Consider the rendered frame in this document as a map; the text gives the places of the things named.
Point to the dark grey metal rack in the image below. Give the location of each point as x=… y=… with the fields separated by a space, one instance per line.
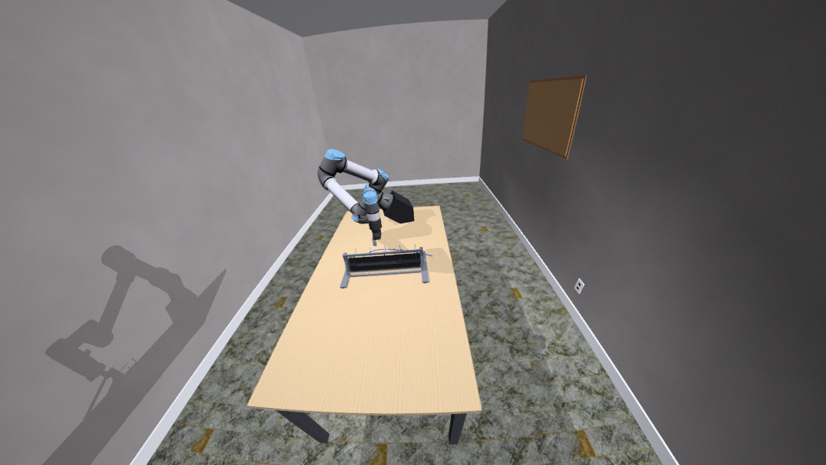
x=384 y=262

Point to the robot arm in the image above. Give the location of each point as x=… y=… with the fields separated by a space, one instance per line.
x=373 y=197

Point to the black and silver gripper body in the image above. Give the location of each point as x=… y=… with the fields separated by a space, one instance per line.
x=374 y=224

